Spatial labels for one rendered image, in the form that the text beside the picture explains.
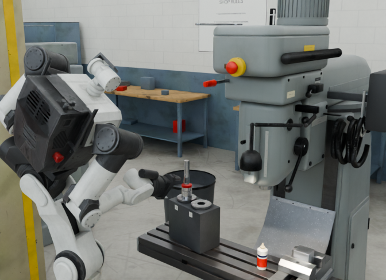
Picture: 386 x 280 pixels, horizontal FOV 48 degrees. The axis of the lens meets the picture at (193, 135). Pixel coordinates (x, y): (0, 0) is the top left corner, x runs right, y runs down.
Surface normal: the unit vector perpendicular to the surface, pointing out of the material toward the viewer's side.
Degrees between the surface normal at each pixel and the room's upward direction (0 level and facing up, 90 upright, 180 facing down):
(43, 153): 97
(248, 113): 90
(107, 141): 68
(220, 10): 90
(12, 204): 90
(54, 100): 35
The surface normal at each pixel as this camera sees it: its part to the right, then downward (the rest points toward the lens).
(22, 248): 0.79, 0.15
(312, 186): -0.62, 0.18
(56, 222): -0.32, 0.61
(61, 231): -0.43, 0.21
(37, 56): -0.31, -0.04
